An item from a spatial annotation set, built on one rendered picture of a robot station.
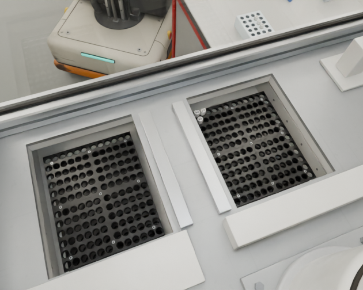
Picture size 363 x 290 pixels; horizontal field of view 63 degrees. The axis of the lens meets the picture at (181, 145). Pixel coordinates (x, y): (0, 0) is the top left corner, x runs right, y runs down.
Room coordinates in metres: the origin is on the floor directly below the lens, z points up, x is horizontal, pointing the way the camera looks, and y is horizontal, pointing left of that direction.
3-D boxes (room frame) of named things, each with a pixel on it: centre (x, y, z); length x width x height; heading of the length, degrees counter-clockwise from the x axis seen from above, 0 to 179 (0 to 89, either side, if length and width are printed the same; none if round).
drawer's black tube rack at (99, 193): (0.16, 0.14, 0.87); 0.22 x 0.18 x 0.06; 25
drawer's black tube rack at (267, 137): (0.29, -0.14, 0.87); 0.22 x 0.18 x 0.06; 25
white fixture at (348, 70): (0.47, -0.35, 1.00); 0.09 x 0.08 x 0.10; 25
